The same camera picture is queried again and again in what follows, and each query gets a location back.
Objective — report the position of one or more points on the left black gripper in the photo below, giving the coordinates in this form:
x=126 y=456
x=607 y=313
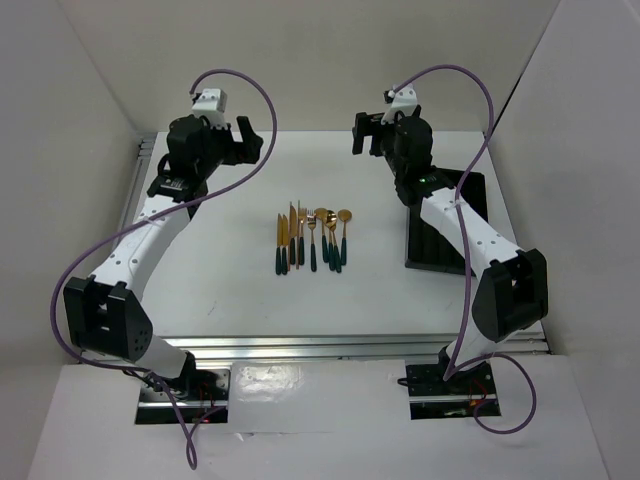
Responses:
x=247 y=151

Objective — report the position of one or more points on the gold knife green handle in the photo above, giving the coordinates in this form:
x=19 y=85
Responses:
x=284 y=241
x=293 y=224
x=280 y=269

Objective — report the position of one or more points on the gold fork green handle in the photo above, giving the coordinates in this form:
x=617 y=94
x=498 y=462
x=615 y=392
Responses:
x=304 y=213
x=311 y=223

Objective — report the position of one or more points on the gold spoon green handle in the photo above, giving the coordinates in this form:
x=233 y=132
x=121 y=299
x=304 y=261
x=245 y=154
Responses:
x=321 y=214
x=344 y=216
x=333 y=250

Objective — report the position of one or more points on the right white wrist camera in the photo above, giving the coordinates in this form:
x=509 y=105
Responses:
x=400 y=104

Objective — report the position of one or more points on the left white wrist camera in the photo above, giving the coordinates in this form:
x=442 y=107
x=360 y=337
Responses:
x=211 y=104

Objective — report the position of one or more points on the gold chopstick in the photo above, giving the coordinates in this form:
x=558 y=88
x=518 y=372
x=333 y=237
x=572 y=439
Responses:
x=299 y=248

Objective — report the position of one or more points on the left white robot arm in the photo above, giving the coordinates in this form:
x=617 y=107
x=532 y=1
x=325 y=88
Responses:
x=104 y=310

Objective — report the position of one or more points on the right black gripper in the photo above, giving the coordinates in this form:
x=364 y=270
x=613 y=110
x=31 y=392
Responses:
x=369 y=125

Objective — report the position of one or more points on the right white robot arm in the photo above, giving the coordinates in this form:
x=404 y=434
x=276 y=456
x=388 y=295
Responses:
x=506 y=287

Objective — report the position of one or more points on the aluminium frame rail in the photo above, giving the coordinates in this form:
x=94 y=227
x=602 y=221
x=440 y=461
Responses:
x=215 y=291

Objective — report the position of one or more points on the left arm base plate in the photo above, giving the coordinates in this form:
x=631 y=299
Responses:
x=207 y=401

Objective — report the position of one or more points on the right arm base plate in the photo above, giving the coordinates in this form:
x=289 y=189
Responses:
x=430 y=397

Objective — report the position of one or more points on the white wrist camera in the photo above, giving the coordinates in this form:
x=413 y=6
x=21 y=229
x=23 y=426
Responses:
x=211 y=104
x=400 y=104

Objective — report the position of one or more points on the black cutlery tray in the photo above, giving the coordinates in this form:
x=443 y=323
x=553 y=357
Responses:
x=427 y=248

